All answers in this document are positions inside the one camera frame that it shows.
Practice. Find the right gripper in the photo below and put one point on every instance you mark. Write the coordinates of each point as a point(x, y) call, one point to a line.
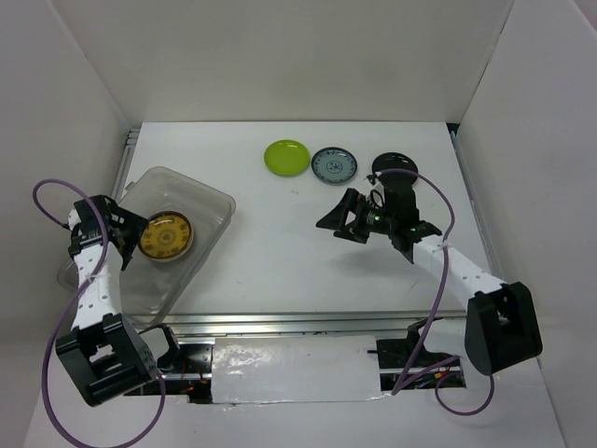
point(337, 217)

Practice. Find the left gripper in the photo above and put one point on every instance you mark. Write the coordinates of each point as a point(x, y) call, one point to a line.
point(133, 225)

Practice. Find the yellow brown patterned plate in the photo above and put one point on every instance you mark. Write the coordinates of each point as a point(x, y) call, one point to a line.
point(168, 236)

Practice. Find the black plate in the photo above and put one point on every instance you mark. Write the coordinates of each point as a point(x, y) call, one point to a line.
point(393, 160)

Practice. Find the blue patterned plate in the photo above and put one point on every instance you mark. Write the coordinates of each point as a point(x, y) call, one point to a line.
point(334, 165)
point(177, 259)

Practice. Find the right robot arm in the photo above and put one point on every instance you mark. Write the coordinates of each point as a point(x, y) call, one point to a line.
point(500, 328)

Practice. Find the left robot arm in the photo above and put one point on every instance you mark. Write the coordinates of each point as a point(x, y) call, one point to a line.
point(104, 355)

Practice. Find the clear plastic bin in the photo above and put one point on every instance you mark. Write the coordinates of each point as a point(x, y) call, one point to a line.
point(148, 289)

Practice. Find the green plate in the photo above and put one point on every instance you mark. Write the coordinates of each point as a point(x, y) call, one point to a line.
point(287, 157)

